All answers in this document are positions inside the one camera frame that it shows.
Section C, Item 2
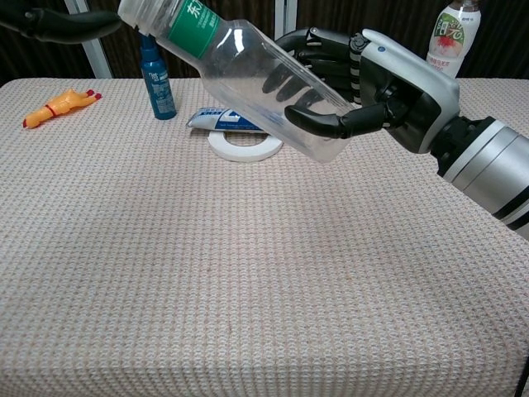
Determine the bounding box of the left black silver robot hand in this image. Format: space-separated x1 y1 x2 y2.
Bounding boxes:
0 7 123 45

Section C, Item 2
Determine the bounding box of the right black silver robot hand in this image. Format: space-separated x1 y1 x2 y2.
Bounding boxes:
262 26 461 155

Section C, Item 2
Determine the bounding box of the white bottle cap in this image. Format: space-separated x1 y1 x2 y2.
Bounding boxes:
117 0 155 26

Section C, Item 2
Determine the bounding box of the transparent plastic bottle green label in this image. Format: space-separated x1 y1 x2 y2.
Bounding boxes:
117 0 357 165

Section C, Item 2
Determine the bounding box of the juice bottle yellow cap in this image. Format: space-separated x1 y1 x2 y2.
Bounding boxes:
425 0 483 79

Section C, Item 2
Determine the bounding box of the blue spray bottle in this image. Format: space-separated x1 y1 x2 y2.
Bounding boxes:
138 32 178 122

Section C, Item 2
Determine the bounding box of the orange rubber chicken toy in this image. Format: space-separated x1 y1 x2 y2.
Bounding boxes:
22 88 103 130

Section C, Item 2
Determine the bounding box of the white tape roll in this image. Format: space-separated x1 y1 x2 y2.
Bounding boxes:
207 128 284 163

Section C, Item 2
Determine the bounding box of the blue white toothpaste tube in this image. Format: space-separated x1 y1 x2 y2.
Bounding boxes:
185 106 266 133

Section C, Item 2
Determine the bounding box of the beige waffle tablecloth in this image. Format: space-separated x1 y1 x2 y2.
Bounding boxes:
0 77 529 397

